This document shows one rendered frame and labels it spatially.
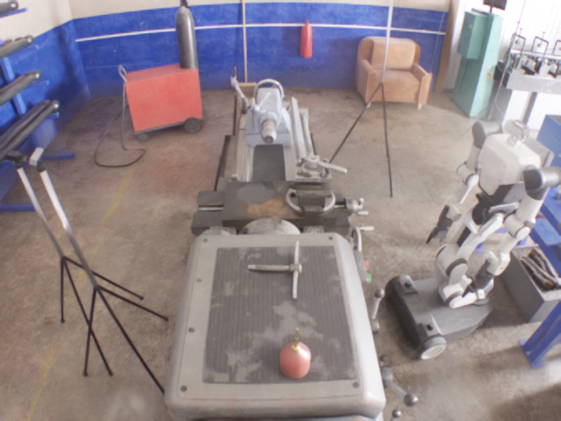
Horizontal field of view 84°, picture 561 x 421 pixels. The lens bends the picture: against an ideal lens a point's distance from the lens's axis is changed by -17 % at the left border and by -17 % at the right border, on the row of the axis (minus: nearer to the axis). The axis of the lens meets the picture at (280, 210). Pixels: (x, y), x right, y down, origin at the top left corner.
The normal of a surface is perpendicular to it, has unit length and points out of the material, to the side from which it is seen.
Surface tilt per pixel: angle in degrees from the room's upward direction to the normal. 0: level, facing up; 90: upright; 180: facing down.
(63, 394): 0
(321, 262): 0
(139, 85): 90
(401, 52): 89
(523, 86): 90
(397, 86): 90
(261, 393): 0
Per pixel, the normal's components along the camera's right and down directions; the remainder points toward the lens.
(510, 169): -0.55, 0.46
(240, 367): 0.00, -0.77
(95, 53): 0.03, 0.64
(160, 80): 0.37, 0.59
